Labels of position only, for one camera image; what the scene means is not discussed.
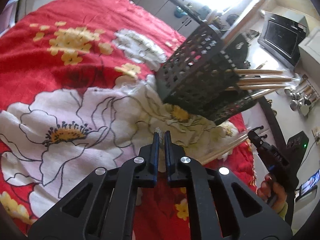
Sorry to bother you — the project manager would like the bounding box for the black glass range hood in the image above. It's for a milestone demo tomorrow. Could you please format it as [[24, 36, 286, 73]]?
[[257, 12, 309, 67]]

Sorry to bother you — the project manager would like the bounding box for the pile of bamboo chopsticks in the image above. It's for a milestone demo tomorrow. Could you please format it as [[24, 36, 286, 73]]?
[[201, 131, 250, 166]]

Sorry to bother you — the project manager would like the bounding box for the phone with lit screen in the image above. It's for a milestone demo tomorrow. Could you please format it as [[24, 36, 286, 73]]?
[[295, 170, 320, 202]]

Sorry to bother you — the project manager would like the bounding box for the single chopstick pair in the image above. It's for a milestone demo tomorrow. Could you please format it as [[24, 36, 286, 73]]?
[[223, 0, 275, 47], [205, 9, 218, 24], [250, 88, 283, 100], [237, 77, 300, 84], [234, 69, 295, 76], [154, 127, 164, 147], [226, 84, 298, 91]]

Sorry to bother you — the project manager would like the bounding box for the black perforated utensil holder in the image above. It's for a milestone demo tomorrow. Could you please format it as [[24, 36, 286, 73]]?
[[155, 22, 258, 126]]

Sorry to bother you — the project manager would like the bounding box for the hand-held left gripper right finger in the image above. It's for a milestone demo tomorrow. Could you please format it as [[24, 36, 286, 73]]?
[[164, 130, 293, 240]]

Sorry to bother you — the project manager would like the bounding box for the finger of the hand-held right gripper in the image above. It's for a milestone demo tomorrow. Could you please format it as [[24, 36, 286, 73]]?
[[247, 126, 268, 147]]

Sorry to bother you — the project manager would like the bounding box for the row of hanging metal utensils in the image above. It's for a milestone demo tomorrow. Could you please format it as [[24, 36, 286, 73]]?
[[284, 74, 318, 117]]

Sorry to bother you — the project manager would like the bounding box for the red floral tablecloth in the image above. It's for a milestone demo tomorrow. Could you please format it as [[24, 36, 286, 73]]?
[[0, 0, 258, 240]]

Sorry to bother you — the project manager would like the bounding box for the white wall cabinet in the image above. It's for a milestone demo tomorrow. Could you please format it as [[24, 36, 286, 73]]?
[[298, 29, 320, 77]]

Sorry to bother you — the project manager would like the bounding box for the black device with green light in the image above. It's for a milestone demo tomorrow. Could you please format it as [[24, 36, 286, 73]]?
[[286, 131, 310, 157]]

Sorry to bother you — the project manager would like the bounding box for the person's right hand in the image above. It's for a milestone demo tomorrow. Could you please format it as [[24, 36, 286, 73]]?
[[257, 174, 288, 213]]

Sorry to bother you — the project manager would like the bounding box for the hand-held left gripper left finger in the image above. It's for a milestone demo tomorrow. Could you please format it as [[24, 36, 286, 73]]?
[[27, 131, 160, 240]]

